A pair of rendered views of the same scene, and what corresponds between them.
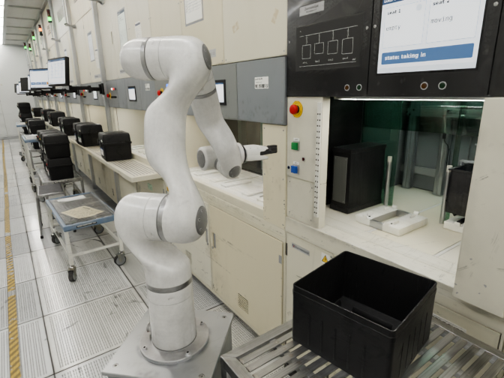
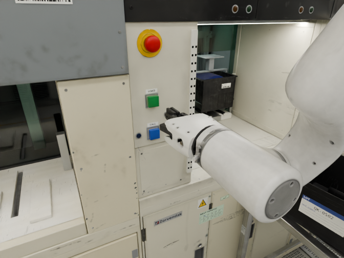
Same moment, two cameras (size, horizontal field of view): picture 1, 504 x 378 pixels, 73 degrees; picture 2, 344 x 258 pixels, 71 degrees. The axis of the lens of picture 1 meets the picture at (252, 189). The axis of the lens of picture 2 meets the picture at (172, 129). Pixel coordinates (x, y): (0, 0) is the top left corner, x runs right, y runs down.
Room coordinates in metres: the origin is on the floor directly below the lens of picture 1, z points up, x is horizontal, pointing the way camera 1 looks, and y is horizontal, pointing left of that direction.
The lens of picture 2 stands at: (1.28, 0.43, 1.41)
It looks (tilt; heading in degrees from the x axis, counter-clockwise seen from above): 25 degrees down; 279
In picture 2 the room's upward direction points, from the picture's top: straight up
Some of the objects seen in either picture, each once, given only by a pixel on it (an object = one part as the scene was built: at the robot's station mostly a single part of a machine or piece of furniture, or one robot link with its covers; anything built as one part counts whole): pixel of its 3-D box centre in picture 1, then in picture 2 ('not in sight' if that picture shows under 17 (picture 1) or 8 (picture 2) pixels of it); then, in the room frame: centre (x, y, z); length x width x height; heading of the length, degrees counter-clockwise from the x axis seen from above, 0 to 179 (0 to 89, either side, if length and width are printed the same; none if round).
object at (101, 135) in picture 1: (114, 145); not in sight; (3.37, 1.35, 0.93); 0.30 x 0.28 x 0.26; 32
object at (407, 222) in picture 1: (390, 217); not in sight; (1.37, -0.59, 0.89); 0.22 x 0.21 x 0.04; 125
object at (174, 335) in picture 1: (172, 310); not in sight; (0.81, 0.22, 0.85); 0.19 x 0.19 x 0.18
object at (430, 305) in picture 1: (362, 310); (341, 197); (0.80, -0.29, 0.85); 0.28 x 0.28 x 0.17; 45
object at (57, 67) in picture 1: (76, 76); not in sight; (3.69, 1.78, 1.59); 0.50 x 0.41 x 0.36; 125
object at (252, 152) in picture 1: (250, 152); (197, 134); (1.29, 0.00, 1.20); 0.11 x 0.10 x 0.07; 125
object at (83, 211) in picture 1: (82, 211); not in sight; (2.74, 1.44, 0.47); 0.31 x 0.23 x 0.02; 57
